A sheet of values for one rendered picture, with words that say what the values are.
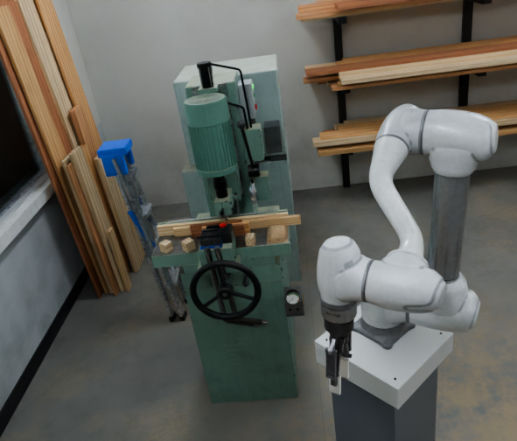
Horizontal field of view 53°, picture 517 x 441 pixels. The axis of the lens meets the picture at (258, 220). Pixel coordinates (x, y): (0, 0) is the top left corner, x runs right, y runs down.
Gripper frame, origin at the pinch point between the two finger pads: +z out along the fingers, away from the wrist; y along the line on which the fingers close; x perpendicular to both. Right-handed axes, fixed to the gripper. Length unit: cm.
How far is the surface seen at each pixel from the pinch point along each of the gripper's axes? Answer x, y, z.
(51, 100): -243, -129, -32
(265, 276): -58, -66, 21
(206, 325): -85, -53, 47
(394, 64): -63, -285, -28
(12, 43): -232, -103, -71
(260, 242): -60, -67, 6
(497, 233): 22, -261, 83
